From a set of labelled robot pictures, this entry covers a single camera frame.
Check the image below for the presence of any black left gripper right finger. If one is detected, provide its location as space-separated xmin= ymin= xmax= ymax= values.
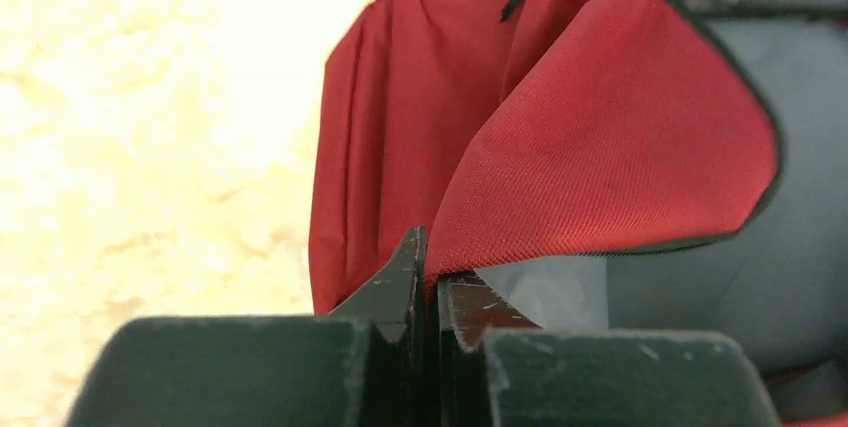
xmin=437 ymin=274 xmax=779 ymax=426

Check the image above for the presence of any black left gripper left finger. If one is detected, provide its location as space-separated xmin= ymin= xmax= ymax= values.
xmin=67 ymin=228 xmax=426 ymax=427

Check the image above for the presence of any red student backpack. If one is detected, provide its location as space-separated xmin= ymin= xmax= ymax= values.
xmin=309 ymin=0 xmax=847 ymax=426

